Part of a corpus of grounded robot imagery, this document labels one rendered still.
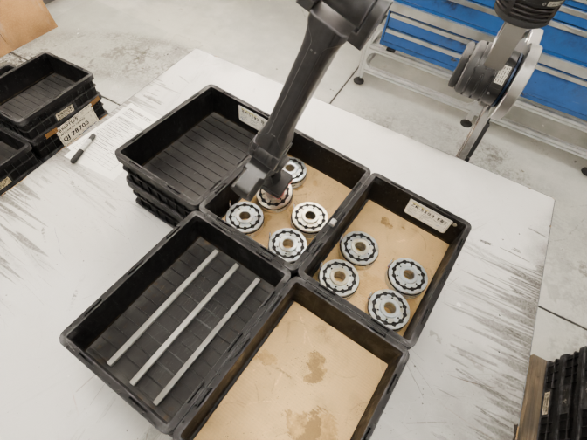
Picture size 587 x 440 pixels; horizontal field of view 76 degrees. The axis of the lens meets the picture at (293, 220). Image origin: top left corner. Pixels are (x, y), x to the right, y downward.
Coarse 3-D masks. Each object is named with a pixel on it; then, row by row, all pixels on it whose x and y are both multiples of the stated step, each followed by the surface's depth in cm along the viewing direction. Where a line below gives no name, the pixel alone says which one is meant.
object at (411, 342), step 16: (384, 176) 106; (432, 208) 102; (336, 224) 95; (464, 224) 99; (320, 240) 92; (464, 240) 96; (304, 272) 87; (448, 272) 90; (320, 288) 85; (352, 304) 84; (432, 304) 85; (368, 320) 82; (400, 336) 81; (416, 336) 81
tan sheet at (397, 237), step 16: (368, 208) 112; (352, 224) 108; (368, 224) 108; (384, 224) 109; (400, 224) 110; (384, 240) 106; (400, 240) 106; (416, 240) 107; (432, 240) 107; (336, 256) 102; (384, 256) 103; (400, 256) 104; (416, 256) 104; (432, 256) 104; (368, 272) 100; (384, 272) 100; (432, 272) 102; (368, 288) 97; (384, 288) 98; (416, 304) 96
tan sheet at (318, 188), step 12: (312, 168) 119; (312, 180) 116; (324, 180) 116; (300, 192) 113; (312, 192) 113; (324, 192) 114; (336, 192) 114; (348, 192) 115; (324, 204) 111; (336, 204) 112; (264, 216) 107; (276, 216) 107; (288, 216) 108; (264, 228) 105; (276, 228) 105; (288, 228) 105; (264, 240) 102
